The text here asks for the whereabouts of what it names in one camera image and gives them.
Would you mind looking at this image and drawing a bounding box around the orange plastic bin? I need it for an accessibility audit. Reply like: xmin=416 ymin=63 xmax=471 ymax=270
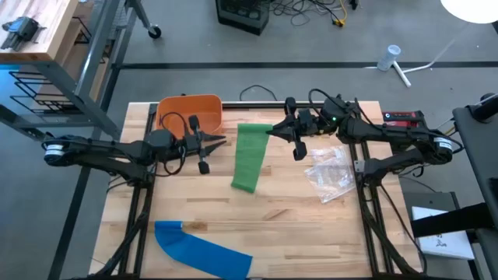
xmin=155 ymin=93 xmax=224 ymax=143

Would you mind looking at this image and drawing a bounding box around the green elastic bandage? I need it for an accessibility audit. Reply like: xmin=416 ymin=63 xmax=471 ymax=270
xmin=230 ymin=123 xmax=274 ymax=194

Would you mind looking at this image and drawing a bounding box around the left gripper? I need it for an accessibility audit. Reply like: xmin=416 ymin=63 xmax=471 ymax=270
xmin=177 ymin=114 xmax=228 ymax=175

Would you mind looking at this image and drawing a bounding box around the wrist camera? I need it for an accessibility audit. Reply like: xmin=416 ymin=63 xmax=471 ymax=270
xmin=182 ymin=134 xmax=201 ymax=153
xmin=297 ymin=109 xmax=318 ymax=135

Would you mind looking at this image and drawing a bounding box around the black right camera cable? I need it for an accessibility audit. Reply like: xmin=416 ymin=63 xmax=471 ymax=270
xmin=308 ymin=88 xmax=335 ymax=114

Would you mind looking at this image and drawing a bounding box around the blue elastic bandage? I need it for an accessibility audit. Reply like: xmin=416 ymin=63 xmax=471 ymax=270
xmin=154 ymin=220 xmax=254 ymax=280

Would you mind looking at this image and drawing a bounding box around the black cable loop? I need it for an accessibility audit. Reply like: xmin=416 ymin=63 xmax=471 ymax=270
xmin=238 ymin=84 xmax=278 ymax=103

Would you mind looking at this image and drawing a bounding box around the black boxy device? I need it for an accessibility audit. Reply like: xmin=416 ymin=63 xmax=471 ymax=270
xmin=0 ymin=16 xmax=47 ymax=52

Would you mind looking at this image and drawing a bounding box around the grey equipment cart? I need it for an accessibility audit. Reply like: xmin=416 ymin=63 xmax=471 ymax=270
xmin=451 ymin=92 xmax=498 ymax=280

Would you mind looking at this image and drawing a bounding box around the wooden table with grey frame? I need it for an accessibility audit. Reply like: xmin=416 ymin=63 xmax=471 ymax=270
xmin=0 ymin=0 xmax=156 ymax=141

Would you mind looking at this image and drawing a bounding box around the red battery pack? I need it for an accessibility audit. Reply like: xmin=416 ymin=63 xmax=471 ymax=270
xmin=381 ymin=110 xmax=427 ymax=129

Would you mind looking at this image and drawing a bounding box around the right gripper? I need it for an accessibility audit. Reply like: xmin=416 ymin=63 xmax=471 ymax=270
xmin=268 ymin=96 xmax=325 ymax=162

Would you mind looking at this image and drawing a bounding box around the white plastic cup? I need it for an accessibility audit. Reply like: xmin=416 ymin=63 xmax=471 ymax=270
xmin=376 ymin=44 xmax=402 ymax=72

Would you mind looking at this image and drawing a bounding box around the black left camera cable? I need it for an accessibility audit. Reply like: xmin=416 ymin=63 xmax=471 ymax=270
xmin=159 ymin=111 xmax=188 ymax=177

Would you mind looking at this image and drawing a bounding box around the black wire rack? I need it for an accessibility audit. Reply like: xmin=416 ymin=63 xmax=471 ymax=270
xmin=8 ymin=69 xmax=79 ymax=116

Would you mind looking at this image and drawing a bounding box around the yellow cable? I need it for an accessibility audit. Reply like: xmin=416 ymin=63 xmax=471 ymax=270
xmin=330 ymin=0 xmax=348 ymax=28

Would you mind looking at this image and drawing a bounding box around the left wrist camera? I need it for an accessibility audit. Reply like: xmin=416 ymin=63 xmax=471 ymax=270
xmin=182 ymin=134 xmax=201 ymax=153

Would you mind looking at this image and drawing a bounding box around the dark grey flat box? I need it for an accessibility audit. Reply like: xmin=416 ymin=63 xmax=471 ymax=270
xmin=402 ymin=191 xmax=462 ymax=213

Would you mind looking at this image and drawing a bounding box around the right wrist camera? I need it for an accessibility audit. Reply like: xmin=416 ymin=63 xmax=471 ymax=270
xmin=297 ymin=109 xmax=318 ymax=135

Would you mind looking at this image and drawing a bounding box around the white lamp shade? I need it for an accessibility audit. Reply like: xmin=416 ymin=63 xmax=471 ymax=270
xmin=439 ymin=0 xmax=498 ymax=25

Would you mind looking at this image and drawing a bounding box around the black aluminium table frame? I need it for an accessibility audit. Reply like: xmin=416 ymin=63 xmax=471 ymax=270
xmin=89 ymin=93 xmax=429 ymax=280

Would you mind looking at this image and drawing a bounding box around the tangle of black cables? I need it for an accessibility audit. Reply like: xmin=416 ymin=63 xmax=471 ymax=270
xmin=270 ymin=0 xmax=361 ymax=28

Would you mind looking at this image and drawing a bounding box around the white flat box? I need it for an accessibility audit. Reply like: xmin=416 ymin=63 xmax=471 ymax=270
xmin=411 ymin=205 xmax=476 ymax=261

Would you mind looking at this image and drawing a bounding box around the black camera cable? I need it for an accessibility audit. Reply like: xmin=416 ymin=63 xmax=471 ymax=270
xmin=308 ymin=88 xmax=335 ymax=114
xmin=159 ymin=111 xmax=188 ymax=177

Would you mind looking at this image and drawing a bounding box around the white lamp stand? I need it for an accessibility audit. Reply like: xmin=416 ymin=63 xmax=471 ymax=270
xmin=365 ymin=21 xmax=472 ymax=89

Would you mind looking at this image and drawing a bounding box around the black computer case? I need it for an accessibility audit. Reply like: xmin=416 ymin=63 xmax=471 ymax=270
xmin=215 ymin=0 xmax=272 ymax=37

